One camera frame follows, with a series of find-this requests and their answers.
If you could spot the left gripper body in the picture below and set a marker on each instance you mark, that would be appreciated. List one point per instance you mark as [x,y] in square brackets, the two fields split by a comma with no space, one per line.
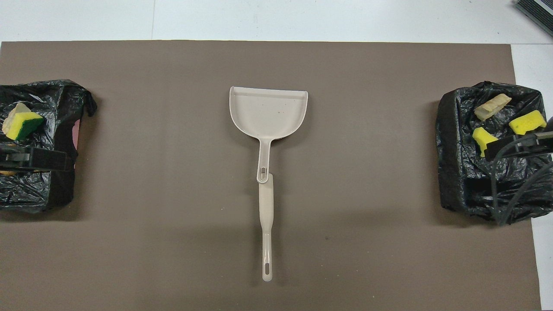
[43,160]

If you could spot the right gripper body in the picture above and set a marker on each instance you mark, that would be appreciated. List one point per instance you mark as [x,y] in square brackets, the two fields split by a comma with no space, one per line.
[516,146]

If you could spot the bent yellow sponge piece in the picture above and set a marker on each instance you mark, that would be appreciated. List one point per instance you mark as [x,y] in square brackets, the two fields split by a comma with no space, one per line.
[527,123]

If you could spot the green and yellow sponge piece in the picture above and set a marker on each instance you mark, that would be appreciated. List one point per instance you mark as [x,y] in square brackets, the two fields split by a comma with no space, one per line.
[481,137]

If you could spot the yellow sponge block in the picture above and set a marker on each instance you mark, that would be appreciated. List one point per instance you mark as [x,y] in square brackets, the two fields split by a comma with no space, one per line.
[23,125]

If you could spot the orange striped sponge piece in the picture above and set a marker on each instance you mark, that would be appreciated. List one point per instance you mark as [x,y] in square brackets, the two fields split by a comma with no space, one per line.
[491,107]

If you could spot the beige hand brush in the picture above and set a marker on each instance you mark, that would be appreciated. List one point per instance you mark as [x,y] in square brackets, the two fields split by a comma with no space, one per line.
[266,203]

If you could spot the beige plastic dustpan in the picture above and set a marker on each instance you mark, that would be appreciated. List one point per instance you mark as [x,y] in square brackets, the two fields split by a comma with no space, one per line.
[268,112]

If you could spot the black bag-lined trash bin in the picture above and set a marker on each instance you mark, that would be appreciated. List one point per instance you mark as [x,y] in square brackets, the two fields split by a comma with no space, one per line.
[466,172]
[56,99]

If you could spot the grey ribbed object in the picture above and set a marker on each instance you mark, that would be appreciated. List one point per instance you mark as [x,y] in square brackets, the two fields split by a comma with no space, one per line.
[540,11]

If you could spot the brown table mat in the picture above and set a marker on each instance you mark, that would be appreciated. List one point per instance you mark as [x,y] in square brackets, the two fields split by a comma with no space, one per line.
[345,108]

